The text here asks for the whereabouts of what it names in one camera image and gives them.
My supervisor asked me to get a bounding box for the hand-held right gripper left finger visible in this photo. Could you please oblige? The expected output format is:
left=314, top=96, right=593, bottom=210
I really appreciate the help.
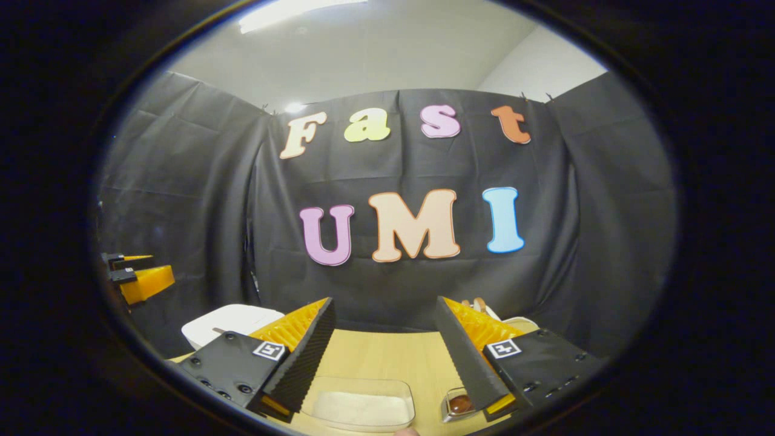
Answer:
left=180, top=297, right=337, bottom=423

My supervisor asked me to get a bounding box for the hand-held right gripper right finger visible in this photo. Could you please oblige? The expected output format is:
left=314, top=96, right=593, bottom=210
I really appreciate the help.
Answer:
left=435, top=296, right=609, bottom=423

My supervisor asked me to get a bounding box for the clear chopstick holder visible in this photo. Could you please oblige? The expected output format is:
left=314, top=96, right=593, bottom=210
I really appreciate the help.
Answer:
left=441, top=388, right=479, bottom=423

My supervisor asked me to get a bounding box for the white rice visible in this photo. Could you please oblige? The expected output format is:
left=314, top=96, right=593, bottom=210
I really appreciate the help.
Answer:
left=312, top=391, right=407, bottom=428

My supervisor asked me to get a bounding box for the white rice cooker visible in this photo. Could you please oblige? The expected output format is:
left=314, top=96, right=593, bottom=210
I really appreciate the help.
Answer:
left=182, top=304, right=285, bottom=351

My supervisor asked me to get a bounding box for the clear plastic tray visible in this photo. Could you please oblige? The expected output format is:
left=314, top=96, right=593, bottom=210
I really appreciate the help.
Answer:
left=301, top=377, right=417, bottom=432

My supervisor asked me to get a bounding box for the white toaster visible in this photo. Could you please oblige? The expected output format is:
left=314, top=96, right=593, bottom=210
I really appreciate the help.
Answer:
left=478, top=303, right=539, bottom=332

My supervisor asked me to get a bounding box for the black backdrop cloth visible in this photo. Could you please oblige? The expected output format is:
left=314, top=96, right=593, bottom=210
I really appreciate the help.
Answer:
left=97, top=71, right=678, bottom=364

